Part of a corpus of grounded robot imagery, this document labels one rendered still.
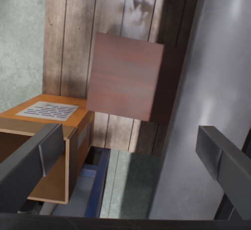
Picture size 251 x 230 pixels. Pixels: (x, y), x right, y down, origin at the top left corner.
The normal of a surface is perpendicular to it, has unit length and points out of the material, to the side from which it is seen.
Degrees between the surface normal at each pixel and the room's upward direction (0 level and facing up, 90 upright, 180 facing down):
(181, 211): 0
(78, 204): 0
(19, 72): 0
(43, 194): 90
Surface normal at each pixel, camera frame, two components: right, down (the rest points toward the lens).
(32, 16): -0.03, 0.28
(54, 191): 0.11, -0.95
